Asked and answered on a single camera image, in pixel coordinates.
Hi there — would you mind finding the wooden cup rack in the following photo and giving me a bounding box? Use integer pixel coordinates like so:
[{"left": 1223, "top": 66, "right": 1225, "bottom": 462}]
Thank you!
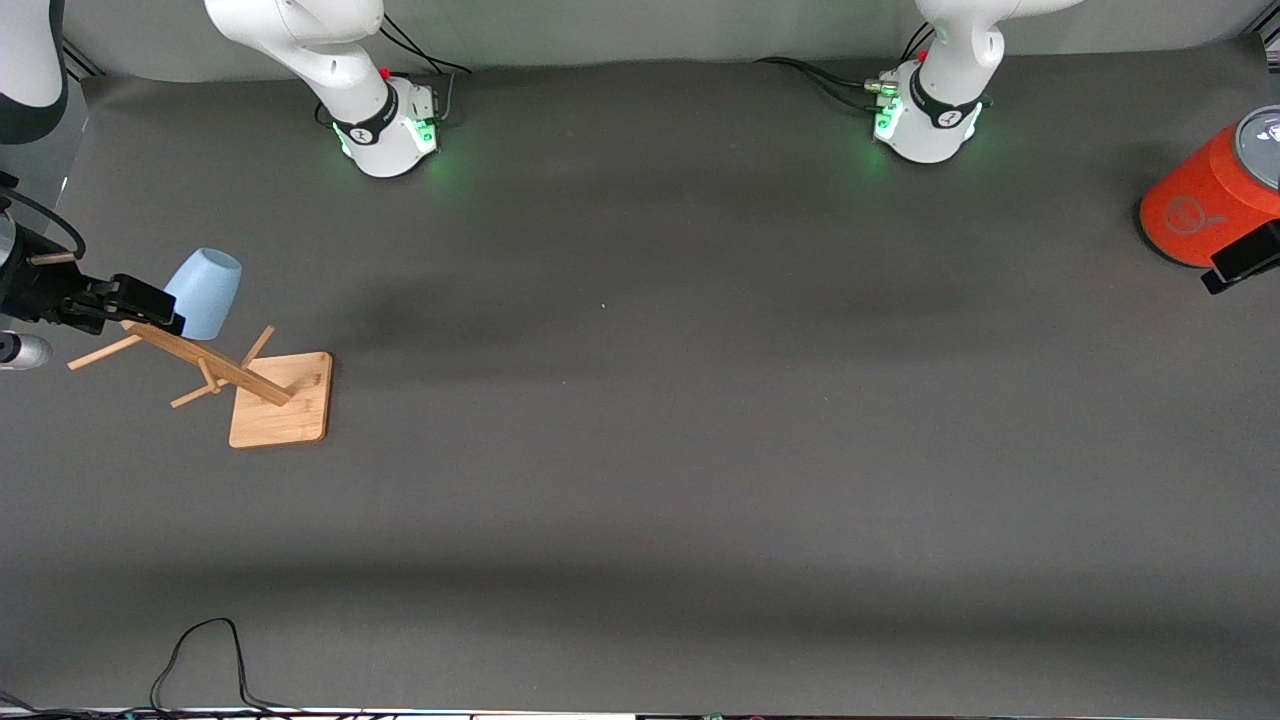
[{"left": 67, "top": 320, "right": 333, "bottom": 449}]

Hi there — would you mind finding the black right arm base cable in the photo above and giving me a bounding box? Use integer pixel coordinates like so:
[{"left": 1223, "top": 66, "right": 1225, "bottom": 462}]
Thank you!
[{"left": 378, "top": 12, "right": 473, "bottom": 126}]

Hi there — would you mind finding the light blue plastic cup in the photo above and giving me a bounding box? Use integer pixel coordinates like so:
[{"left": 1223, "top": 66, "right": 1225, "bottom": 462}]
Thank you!
[{"left": 164, "top": 247, "right": 243, "bottom": 341}]

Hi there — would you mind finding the black looping floor cable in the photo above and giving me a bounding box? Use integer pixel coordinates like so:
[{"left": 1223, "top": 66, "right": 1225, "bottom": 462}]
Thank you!
[{"left": 150, "top": 618, "right": 301, "bottom": 715}]

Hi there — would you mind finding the orange cylindrical container silver lid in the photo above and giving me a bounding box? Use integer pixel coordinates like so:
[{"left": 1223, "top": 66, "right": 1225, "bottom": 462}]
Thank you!
[{"left": 1138, "top": 105, "right": 1280, "bottom": 269}]

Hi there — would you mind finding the black left arm base cable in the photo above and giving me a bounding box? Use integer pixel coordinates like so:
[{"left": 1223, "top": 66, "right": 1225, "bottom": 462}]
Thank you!
[{"left": 755, "top": 20, "right": 936, "bottom": 113}]

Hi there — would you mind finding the dark grey table mat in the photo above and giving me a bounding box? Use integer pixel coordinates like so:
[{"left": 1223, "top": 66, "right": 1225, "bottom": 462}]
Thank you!
[{"left": 0, "top": 35, "right": 1280, "bottom": 716}]

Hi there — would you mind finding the black arm base cable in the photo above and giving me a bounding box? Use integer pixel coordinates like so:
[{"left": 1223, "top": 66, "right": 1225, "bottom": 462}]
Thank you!
[
  {"left": 378, "top": 12, "right": 473, "bottom": 126},
  {"left": 755, "top": 20, "right": 936, "bottom": 113}
]

